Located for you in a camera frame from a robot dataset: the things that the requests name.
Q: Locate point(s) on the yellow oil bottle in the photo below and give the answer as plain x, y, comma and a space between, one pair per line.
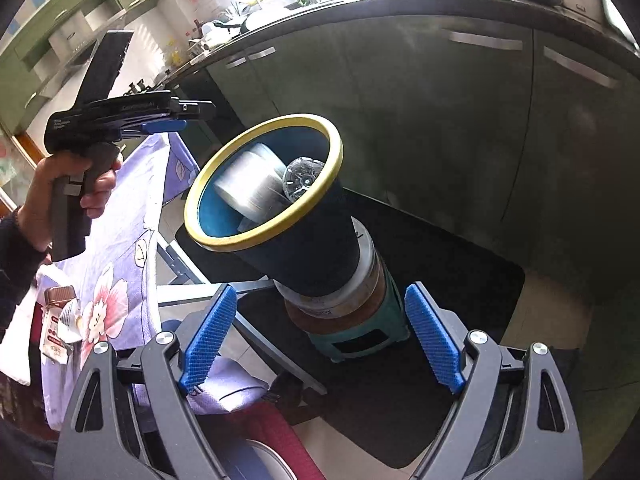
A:
175, 52

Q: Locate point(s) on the person's left hand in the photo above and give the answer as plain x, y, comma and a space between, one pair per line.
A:
37, 200

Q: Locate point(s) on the yellow-rimmed dark trash bin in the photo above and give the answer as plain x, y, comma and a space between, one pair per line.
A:
310, 240

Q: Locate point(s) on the dark green base cabinets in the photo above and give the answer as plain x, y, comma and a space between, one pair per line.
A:
450, 135

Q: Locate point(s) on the grey folding table frame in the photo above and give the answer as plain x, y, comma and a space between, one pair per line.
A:
255, 286

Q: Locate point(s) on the steel range hood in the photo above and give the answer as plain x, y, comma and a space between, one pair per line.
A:
75, 35

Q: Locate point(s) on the dark stone countertop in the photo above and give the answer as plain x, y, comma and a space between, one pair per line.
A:
350, 2

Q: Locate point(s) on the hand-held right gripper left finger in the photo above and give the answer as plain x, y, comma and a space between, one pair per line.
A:
207, 345

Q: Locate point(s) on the brown white snack packet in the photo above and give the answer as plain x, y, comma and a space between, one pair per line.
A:
57, 332

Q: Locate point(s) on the purple floral tablecloth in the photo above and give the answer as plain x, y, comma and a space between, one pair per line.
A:
110, 240

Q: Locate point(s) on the red soda can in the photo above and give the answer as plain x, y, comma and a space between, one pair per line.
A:
250, 180

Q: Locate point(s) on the floral glass sliding door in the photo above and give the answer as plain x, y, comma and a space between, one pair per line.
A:
10, 165

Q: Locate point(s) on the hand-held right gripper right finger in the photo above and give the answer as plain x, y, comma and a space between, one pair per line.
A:
432, 340

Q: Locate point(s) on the teal plastic stool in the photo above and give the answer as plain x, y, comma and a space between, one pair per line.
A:
360, 342

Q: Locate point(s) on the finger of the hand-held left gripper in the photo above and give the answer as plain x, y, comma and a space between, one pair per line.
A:
112, 60
165, 125

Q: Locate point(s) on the round metal tin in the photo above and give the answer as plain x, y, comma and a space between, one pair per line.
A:
350, 295

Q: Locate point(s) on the person's left forearm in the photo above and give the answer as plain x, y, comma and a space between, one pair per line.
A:
17, 270

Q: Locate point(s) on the dark red cloth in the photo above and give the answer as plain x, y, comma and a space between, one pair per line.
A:
280, 440

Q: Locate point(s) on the clear plastic water bottle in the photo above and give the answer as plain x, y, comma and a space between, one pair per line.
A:
302, 177

